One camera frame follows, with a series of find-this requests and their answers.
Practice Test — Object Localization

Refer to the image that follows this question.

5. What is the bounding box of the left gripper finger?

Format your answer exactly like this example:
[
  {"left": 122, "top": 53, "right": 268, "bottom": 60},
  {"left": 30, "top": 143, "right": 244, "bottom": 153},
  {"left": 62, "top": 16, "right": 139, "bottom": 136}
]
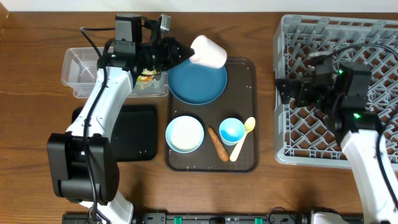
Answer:
[
  {"left": 169, "top": 37, "right": 193, "bottom": 55},
  {"left": 167, "top": 52, "right": 194, "bottom": 69}
]

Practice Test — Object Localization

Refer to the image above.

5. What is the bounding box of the pink plastic cup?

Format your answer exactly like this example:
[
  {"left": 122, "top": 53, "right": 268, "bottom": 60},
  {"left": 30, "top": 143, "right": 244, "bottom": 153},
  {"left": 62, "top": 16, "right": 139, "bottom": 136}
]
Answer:
[{"left": 190, "top": 35, "right": 228, "bottom": 68}]

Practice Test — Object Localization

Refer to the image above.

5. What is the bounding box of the yellow green snack wrapper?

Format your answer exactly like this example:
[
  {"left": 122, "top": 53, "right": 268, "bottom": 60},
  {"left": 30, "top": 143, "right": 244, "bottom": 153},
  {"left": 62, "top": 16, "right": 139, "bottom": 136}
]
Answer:
[{"left": 137, "top": 68, "right": 158, "bottom": 82}]

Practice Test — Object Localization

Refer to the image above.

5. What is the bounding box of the dark blue plate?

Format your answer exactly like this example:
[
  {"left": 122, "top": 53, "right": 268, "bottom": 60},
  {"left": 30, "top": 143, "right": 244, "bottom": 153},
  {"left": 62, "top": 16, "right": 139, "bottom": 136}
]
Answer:
[{"left": 167, "top": 60, "right": 228, "bottom": 105}]

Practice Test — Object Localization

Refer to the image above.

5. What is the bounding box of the pale yellow plastic spoon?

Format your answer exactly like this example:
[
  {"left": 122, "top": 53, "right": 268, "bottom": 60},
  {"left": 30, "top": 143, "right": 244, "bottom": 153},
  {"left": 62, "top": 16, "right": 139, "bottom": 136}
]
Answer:
[{"left": 229, "top": 117, "right": 256, "bottom": 162}]

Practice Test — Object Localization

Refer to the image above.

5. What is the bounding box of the light blue plastic cup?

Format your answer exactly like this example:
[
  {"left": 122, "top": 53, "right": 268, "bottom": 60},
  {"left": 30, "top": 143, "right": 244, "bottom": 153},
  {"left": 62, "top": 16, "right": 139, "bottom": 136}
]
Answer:
[{"left": 219, "top": 118, "right": 245, "bottom": 146}]

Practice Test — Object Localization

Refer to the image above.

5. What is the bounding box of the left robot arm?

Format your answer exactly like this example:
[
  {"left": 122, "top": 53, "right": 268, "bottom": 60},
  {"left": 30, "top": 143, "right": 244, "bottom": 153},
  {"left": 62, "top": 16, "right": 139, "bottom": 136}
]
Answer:
[{"left": 47, "top": 37, "right": 195, "bottom": 223}]

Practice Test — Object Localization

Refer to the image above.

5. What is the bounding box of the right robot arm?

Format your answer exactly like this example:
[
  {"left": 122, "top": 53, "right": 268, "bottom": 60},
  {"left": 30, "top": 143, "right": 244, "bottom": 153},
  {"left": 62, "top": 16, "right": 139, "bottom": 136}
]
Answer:
[{"left": 275, "top": 59, "right": 397, "bottom": 223}]

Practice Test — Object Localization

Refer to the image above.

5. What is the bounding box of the grey dishwasher rack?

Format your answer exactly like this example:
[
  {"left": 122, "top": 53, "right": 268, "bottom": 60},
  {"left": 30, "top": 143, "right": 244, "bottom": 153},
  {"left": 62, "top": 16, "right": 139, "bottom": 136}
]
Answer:
[{"left": 273, "top": 14, "right": 397, "bottom": 169}]

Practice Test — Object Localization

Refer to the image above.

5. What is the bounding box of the black waste bin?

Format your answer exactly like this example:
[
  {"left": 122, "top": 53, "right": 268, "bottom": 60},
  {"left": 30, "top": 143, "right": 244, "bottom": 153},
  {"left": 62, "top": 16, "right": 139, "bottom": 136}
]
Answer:
[{"left": 71, "top": 104, "right": 158, "bottom": 162}]

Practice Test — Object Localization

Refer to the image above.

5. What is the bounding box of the clear plastic waste bin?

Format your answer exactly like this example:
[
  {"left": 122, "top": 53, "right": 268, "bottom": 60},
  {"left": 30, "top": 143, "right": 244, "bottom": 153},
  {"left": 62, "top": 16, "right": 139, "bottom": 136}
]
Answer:
[{"left": 62, "top": 47, "right": 169, "bottom": 98}]

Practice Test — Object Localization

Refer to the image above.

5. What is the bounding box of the light blue rice bowl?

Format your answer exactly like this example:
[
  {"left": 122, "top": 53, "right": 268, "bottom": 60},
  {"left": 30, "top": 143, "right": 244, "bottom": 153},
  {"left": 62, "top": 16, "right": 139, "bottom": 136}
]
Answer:
[{"left": 165, "top": 116, "right": 205, "bottom": 154}]

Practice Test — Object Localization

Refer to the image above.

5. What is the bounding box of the dark brown serving tray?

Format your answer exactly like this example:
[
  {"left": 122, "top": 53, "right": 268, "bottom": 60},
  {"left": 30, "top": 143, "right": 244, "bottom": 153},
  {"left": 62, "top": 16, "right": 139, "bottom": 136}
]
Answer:
[{"left": 165, "top": 58, "right": 259, "bottom": 172}]

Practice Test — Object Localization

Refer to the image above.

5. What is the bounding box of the orange carrot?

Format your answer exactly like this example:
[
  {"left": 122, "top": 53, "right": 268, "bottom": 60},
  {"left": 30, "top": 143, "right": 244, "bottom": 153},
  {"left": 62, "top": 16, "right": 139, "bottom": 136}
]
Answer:
[{"left": 207, "top": 126, "right": 229, "bottom": 162}]

